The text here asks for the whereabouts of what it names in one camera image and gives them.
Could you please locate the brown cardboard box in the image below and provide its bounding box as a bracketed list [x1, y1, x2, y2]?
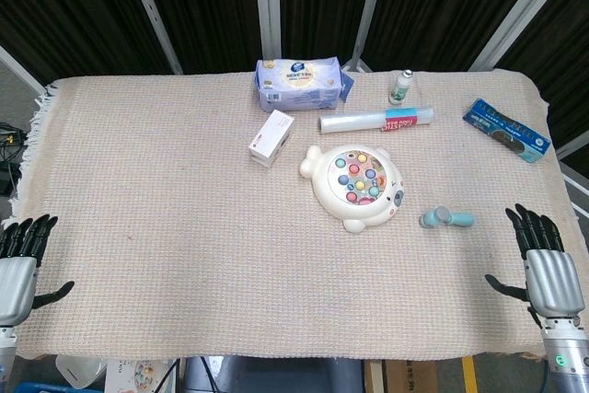
[363, 358, 439, 393]

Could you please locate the white cardboard box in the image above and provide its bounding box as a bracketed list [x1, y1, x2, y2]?
[248, 109, 296, 169]

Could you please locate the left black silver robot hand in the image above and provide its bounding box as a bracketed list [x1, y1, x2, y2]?
[0, 214, 75, 328]

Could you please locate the light blue toy hammer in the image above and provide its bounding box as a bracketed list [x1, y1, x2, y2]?
[418, 205, 476, 230]

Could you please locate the blue tissue pack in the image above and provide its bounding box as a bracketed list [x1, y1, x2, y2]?
[255, 55, 355, 113]

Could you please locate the beige woven tablecloth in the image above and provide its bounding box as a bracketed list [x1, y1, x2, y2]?
[8, 68, 581, 362]

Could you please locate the blue plastic bin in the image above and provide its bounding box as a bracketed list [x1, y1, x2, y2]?
[8, 381, 107, 393]

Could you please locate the plastic food wrap roll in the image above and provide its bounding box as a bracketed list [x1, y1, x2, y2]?
[319, 106, 435, 135]

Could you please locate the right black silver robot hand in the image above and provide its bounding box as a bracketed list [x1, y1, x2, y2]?
[484, 202, 586, 329]

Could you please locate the grey metal frame post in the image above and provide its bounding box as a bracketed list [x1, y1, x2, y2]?
[252, 0, 283, 62]
[555, 142, 589, 219]
[342, 0, 391, 73]
[0, 45, 48, 96]
[468, 0, 577, 72]
[120, 0, 184, 75]

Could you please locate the blue rectangular box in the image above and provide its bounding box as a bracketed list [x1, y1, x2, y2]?
[462, 98, 552, 165]

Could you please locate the printed toy packaging box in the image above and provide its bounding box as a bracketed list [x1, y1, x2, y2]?
[104, 358, 179, 393]

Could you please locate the black cable bundle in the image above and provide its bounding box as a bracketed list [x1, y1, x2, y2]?
[0, 121, 28, 197]

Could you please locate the small white green bottle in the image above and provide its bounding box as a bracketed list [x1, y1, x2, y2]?
[387, 69, 414, 106]

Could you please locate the white fish toy game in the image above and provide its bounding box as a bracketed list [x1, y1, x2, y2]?
[299, 144, 406, 234]

